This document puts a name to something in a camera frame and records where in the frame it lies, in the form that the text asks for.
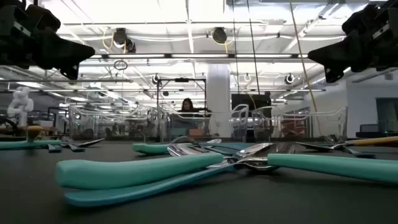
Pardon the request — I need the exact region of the orange-handled silver spoon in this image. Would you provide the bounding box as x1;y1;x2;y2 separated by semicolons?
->
26;124;44;142
295;136;398;154

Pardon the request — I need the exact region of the clear plastic bin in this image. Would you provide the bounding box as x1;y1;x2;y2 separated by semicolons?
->
67;104;160;143
251;105;349;144
157;103;249;144

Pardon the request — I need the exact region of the black cable with coil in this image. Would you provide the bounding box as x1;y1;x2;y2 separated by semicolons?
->
246;0;261;96

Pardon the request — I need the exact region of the dark desk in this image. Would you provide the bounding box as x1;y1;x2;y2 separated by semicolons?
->
355;131;398;139

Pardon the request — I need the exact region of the black metal frame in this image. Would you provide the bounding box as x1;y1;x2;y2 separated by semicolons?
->
156;77;208;108

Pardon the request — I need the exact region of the white pillar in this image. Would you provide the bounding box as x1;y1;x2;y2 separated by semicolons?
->
206;63;231;138

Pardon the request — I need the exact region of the black monitor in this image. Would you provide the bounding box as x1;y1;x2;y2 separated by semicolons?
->
231;92;272;139

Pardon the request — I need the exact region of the black cable loop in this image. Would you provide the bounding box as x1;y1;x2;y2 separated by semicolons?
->
113;59;129;71

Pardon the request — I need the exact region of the grey metal rail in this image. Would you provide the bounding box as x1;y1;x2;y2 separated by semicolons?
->
0;78;134;83

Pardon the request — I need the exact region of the black table mat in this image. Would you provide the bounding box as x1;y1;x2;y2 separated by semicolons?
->
0;140;398;224

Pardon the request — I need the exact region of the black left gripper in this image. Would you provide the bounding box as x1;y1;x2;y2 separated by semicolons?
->
0;0;96;81

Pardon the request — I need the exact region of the seated person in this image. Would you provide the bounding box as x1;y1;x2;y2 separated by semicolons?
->
177;97;213;138

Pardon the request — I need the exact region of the teal-handled silver spoon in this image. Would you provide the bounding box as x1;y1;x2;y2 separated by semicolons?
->
0;139;62;151
167;143;398;185
55;142;296;190
132;135;196;156

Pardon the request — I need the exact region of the small desk monitor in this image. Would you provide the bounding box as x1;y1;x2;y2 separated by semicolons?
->
359;123;379;134

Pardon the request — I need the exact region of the overhead light bar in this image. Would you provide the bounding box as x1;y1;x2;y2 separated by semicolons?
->
90;53;309;60

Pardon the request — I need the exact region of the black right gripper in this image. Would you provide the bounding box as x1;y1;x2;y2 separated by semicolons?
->
307;0;398;84

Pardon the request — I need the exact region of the white humanoid robot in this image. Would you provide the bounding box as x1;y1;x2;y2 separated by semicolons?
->
6;86;34;128

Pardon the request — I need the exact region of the black hanging cable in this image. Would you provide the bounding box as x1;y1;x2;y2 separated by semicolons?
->
231;0;239;94

